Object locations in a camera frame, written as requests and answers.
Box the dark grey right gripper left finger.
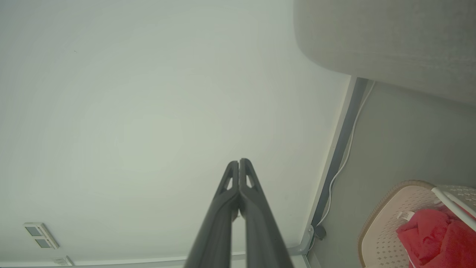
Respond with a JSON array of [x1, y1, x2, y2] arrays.
[[184, 161, 239, 268]]

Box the beige perforated laundry basket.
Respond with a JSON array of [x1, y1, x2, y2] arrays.
[[358, 180, 476, 268]]

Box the large white wall socket panel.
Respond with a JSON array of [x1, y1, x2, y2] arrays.
[[23, 222, 60, 250]]

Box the grey fabric sofa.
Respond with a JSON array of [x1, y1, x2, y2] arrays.
[[293, 0, 476, 107]]

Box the red cloth garment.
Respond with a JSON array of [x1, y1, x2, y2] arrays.
[[396, 208, 476, 268]]

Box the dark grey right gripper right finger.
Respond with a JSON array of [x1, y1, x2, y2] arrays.
[[239, 158, 295, 268]]

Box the dark grey baseboard strip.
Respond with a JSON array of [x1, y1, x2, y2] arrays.
[[311, 77, 369, 228]]

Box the thin white cable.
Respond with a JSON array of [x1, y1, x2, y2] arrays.
[[315, 80, 376, 231]]

